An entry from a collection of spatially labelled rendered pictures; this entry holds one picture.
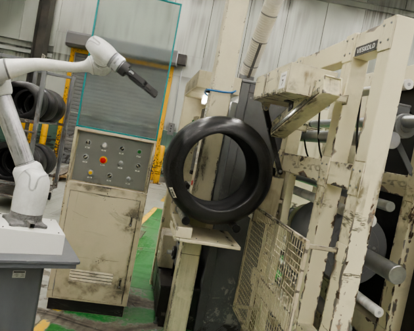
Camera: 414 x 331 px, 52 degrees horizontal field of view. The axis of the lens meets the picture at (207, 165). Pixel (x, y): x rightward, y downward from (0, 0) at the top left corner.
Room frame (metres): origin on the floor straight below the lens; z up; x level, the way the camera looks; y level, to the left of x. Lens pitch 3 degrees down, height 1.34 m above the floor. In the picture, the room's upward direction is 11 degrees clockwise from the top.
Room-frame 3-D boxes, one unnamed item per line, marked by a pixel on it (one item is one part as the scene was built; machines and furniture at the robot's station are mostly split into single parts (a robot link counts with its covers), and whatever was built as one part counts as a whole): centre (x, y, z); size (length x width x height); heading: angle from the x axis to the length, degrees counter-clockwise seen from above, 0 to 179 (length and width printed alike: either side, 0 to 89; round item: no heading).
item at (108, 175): (3.05, 0.68, 0.63); 0.56 x 0.41 x 1.27; 99
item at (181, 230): (2.40, 0.08, 0.84); 0.36 x 0.09 x 0.06; 9
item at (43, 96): (5.82, 2.49, 0.96); 1.36 x 0.71 x 1.92; 179
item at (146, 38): (2.89, 0.64, 1.75); 0.55 x 0.02 x 0.95; 99
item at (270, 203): (2.70, -0.39, 1.05); 0.20 x 0.15 x 0.30; 9
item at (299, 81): (2.34, -0.37, 1.71); 0.61 x 0.25 x 0.15; 9
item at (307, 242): (2.25, -0.42, 0.65); 0.90 x 0.02 x 0.70; 9
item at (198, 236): (2.42, -0.05, 0.80); 0.37 x 0.36 x 0.02; 99
